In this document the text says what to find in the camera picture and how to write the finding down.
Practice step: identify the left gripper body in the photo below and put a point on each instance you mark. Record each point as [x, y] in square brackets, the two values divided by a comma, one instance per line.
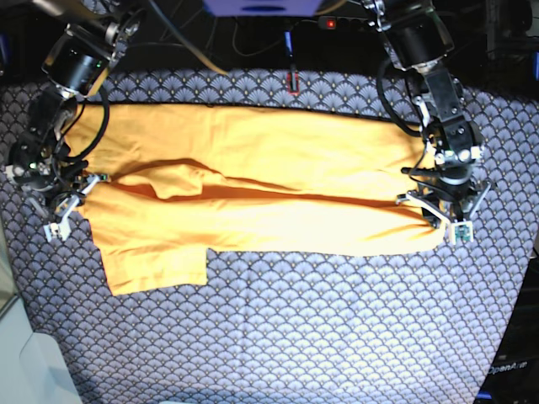
[447, 185]

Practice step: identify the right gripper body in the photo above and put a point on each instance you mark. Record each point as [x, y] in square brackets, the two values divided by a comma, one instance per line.
[55, 181]

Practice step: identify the yellow T-shirt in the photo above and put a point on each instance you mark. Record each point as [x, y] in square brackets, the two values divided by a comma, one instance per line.
[184, 179]

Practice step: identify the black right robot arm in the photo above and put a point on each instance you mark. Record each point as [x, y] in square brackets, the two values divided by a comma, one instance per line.
[40, 161]

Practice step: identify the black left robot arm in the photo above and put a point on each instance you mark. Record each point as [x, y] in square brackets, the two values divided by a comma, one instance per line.
[416, 40]

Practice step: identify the blue fan-pattern tablecloth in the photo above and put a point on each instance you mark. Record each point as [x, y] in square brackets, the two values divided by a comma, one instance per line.
[453, 325]

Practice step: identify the red black table clamp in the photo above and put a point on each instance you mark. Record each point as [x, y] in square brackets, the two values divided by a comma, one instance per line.
[293, 82]

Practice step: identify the black power strip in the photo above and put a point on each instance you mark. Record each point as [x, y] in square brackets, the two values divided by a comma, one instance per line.
[344, 24]

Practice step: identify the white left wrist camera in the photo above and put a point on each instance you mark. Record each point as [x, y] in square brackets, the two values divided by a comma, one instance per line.
[460, 232]

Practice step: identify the blue base camera mount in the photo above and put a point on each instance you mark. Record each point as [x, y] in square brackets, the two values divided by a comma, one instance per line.
[262, 8]

